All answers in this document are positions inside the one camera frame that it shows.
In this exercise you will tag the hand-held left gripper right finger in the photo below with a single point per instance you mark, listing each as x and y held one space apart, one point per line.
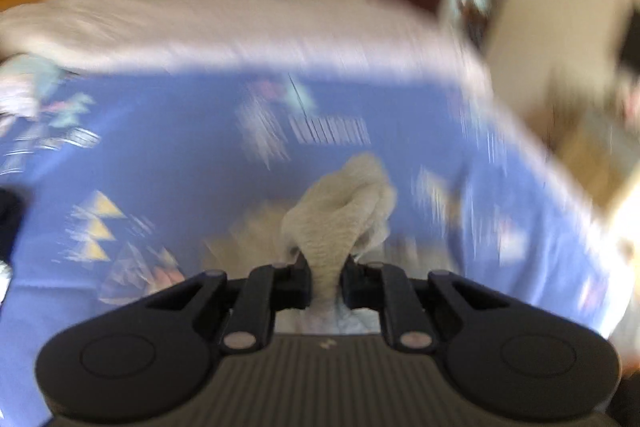
354 284

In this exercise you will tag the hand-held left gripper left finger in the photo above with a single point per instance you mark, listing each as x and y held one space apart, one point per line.
296 283

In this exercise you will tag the grey knit pants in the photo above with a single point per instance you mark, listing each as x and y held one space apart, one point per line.
332 217

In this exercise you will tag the blue printed bed sheet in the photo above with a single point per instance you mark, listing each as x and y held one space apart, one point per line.
175 157

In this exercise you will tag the white floral quilt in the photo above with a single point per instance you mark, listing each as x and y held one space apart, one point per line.
250 37

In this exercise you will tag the patterned pillow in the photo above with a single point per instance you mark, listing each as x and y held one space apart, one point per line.
27 82

